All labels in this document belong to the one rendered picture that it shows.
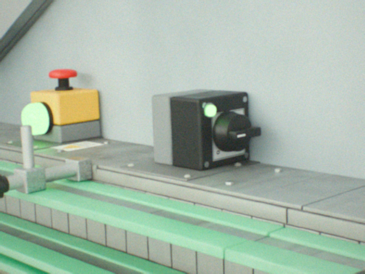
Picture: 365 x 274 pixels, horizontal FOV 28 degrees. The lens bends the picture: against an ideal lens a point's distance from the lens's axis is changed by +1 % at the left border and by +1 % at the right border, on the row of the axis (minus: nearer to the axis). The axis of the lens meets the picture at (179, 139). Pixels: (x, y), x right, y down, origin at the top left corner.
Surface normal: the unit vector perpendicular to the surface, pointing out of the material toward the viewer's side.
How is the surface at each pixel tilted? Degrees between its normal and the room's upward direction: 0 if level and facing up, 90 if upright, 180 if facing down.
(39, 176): 90
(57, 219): 0
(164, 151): 0
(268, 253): 90
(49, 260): 90
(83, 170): 90
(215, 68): 0
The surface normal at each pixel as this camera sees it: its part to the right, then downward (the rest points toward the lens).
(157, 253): -0.73, 0.15
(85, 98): 0.68, 0.10
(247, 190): -0.04, -0.98
